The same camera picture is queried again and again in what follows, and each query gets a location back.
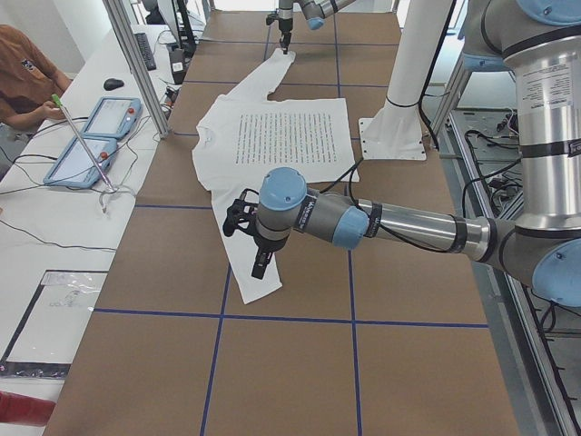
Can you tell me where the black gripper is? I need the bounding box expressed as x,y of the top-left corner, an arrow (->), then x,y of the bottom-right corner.
279,18 -> 291,55
251,234 -> 286,279

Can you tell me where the white long-sleeve printed shirt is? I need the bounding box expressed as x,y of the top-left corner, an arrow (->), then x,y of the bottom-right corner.
191,48 -> 360,305

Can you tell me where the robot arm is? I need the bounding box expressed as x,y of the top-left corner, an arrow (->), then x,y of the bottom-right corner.
250,1 -> 580,307
266,0 -> 354,55

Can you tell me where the black power adapter with label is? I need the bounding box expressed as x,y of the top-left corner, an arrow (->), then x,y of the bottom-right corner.
169,48 -> 187,84

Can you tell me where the black keyboard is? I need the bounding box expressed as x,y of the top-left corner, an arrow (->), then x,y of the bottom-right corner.
134,33 -> 157,71

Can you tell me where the black computer mouse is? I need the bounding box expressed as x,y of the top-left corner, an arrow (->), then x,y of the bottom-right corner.
103,78 -> 124,91

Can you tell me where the upper blue teach pendant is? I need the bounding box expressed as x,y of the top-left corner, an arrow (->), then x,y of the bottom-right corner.
82,96 -> 143,140

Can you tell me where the blue teach pendant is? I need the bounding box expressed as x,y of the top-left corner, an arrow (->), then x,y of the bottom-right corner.
82,96 -> 143,140
44,137 -> 117,189

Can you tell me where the lower blue teach pendant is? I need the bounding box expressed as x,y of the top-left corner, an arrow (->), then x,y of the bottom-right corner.
44,137 -> 117,189

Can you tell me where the silver rod with green tip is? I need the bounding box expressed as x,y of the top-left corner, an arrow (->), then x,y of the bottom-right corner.
53,95 -> 135,213

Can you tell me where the person in brown shirt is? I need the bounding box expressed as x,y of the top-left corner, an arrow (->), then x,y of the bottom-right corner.
1,25 -> 72,132

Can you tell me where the red object at corner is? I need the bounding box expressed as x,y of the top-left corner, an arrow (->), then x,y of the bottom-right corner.
1,391 -> 56,427

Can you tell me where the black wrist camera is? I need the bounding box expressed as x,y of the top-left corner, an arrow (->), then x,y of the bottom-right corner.
266,13 -> 279,26
222,188 -> 259,237

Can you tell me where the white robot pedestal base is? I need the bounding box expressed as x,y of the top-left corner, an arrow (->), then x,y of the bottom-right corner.
359,0 -> 456,161

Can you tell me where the aluminium frame post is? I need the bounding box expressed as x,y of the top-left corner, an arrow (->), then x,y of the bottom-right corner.
103,0 -> 170,139

